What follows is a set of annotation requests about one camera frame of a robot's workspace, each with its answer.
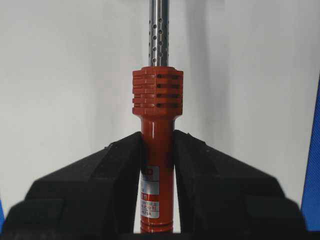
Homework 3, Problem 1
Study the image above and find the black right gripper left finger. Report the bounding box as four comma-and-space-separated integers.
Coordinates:
0, 132, 142, 240

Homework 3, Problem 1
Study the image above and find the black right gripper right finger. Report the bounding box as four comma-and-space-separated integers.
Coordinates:
173, 130, 308, 240

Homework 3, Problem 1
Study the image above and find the red handled soldering iron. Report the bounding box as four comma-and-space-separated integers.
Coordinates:
132, 0, 184, 233

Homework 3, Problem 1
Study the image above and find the large white board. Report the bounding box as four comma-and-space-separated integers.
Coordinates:
0, 0, 320, 221

